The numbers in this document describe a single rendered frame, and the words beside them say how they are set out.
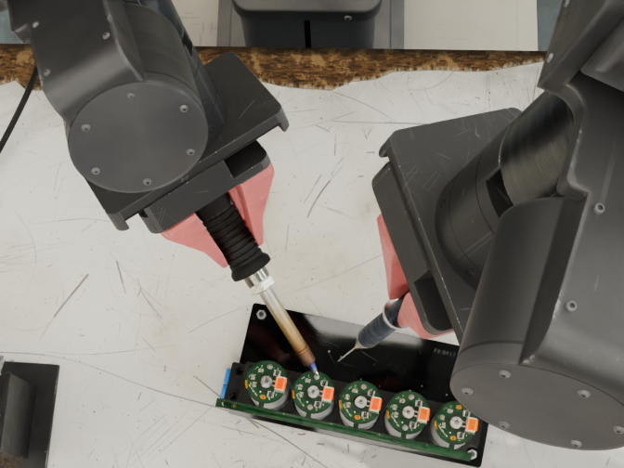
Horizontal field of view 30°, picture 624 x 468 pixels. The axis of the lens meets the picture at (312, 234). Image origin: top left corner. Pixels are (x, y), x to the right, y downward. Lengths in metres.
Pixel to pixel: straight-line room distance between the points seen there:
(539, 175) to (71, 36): 0.19
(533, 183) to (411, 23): 0.98
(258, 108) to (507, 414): 0.27
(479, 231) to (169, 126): 0.13
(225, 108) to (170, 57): 0.12
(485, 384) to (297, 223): 0.43
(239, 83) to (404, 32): 0.76
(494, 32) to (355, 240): 0.64
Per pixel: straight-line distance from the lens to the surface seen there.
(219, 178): 0.58
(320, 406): 0.68
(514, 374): 0.34
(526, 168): 0.39
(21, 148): 0.81
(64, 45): 0.47
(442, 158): 0.47
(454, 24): 1.36
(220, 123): 0.58
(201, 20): 1.37
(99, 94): 0.46
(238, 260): 0.65
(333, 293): 0.76
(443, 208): 0.45
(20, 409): 0.73
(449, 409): 0.68
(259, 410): 0.68
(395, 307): 0.55
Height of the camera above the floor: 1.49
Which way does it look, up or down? 75 degrees down
